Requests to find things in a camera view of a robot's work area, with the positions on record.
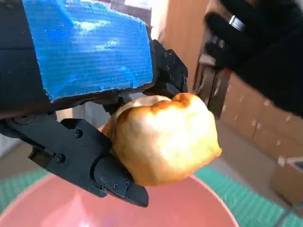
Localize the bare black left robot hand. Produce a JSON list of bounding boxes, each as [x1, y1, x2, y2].
[[0, 0, 189, 208]]

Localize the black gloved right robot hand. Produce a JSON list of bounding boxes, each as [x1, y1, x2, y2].
[[217, 0, 303, 119]]

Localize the long toy bread loaf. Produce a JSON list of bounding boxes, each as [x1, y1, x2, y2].
[[98, 92, 223, 187]]

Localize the pink bowl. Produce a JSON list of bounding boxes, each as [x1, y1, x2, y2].
[[0, 174, 239, 227]]

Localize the brown cardboard box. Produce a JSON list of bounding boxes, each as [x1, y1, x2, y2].
[[219, 70, 303, 166], [271, 156, 303, 210]]

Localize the green cutting mat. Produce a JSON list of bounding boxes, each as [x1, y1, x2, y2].
[[0, 165, 303, 227]]

